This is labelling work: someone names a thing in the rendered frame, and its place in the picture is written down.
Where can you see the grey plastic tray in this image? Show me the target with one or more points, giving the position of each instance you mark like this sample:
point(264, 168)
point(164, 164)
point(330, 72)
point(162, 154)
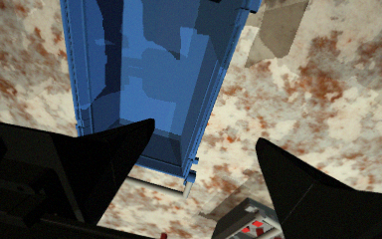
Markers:
point(245, 213)

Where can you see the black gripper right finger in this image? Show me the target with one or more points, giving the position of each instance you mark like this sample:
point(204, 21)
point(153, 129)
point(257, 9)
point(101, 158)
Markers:
point(311, 204)

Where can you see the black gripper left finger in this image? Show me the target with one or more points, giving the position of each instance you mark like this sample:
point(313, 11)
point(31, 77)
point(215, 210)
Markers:
point(92, 167)

